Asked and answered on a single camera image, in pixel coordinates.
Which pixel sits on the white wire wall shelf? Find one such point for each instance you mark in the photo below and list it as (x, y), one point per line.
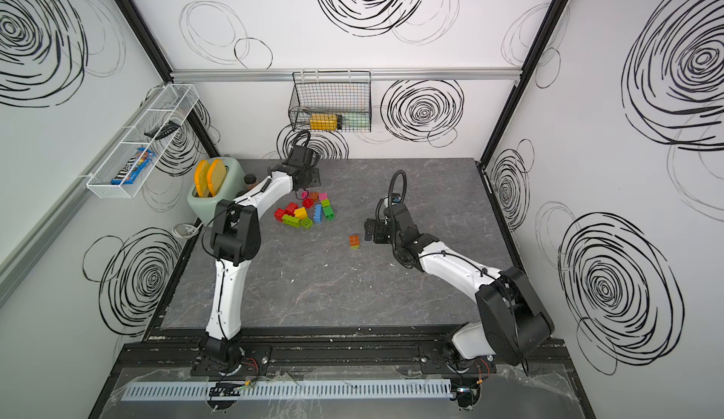
(171, 102)

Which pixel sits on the black wire wall basket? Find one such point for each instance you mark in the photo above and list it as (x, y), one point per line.
(346, 93)

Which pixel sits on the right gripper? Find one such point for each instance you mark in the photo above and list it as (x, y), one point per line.
(382, 225)

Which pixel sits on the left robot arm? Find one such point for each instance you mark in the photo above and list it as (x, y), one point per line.
(236, 240)

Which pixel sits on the yellow toast slice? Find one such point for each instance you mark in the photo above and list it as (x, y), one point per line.
(200, 179)
(216, 176)

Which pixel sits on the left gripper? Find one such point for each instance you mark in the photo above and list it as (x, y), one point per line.
(315, 178)

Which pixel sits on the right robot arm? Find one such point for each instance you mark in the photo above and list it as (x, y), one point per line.
(513, 322)

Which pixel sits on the yellow toast slice right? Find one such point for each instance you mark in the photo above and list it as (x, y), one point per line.
(216, 176)

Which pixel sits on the blue candy packet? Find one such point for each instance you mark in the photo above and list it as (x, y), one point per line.
(140, 159)

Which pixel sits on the black remote control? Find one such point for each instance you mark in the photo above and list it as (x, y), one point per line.
(163, 131)

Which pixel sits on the mint green toaster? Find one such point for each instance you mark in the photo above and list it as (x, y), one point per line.
(205, 208)

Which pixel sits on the dark green lego brick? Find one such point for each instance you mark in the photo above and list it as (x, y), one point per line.
(328, 213)

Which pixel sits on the blue lego brick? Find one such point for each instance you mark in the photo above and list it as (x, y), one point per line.
(318, 214)

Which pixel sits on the white slotted cable duct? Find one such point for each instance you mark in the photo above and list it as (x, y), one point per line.
(288, 390)

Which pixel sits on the yellow item in basket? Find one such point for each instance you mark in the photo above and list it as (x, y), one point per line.
(324, 122)

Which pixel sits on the yellow lego brick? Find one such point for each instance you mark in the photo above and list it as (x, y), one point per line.
(300, 213)

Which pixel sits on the long green lego brick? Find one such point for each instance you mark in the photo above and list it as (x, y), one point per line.
(304, 223)

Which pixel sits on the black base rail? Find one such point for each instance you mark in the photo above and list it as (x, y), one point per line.
(264, 351)

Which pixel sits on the red lego brick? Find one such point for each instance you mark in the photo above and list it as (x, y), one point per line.
(290, 210)

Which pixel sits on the yellow toast slice left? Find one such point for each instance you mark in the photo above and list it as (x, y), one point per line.
(200, 179)

